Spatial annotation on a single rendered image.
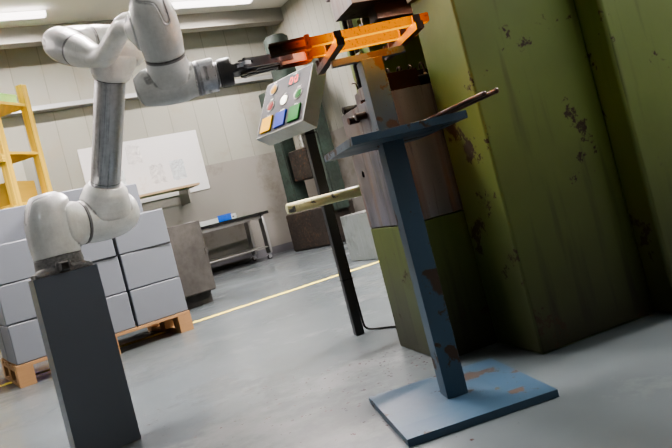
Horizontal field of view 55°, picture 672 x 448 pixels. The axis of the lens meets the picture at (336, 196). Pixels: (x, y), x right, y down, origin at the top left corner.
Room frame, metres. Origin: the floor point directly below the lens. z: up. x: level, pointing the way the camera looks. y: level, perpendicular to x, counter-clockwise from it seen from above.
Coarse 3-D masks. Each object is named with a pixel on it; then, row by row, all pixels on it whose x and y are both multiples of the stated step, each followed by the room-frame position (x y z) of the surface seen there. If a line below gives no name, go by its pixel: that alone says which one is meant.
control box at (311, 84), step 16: (288, 80) 2.89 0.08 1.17; (304, 80) 2.78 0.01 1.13; (320, 80) 2.79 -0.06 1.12; (272, 96) 2.95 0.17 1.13; (288, 96) 2.84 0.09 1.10; (304, 96) 2.74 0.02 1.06; (320, 96) 2.77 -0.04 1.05; (272, 112) 2.90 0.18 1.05; (304, 112) 2.70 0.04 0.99; (272, 128) 2.85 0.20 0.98; (288, 128) 2.78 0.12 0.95; (304, 128) 2.75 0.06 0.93; (272, 144) 2.96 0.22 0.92
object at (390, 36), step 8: (392, 32) 1.77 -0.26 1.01; (352, 40) 1.75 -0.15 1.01; (360, 40) 1.76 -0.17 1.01; (368, 40) 1.76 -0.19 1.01; (376, 40) 1.76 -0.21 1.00; (384, 40) 1.77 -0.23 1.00; (392, 40) 1.79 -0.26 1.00; (312, 48) 1.73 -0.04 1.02; (320, 48) 1.74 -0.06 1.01; (344, 48) 1.75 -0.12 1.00; (352, 48) 1.76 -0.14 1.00; (312, 56) 1.72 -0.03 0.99; (320, 56) 1.76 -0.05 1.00; (288, 64) 1.72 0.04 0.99; (296, 64) 1.73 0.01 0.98; (304, 64) 1.76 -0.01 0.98
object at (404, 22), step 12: (372, 24) 1.64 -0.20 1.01; (384, 24) 1.64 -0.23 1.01; (396, 24) 1.65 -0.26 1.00; (408, 24) 1.66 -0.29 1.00; (312, 36) 1.61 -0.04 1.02; (324, 36) 1.62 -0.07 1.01; (348, 36) 1.63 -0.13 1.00; (360, 36) 1.65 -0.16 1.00; (276, 48) 1.61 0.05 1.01; (288, 48) 1.61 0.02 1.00; (300, 48) 1.61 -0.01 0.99
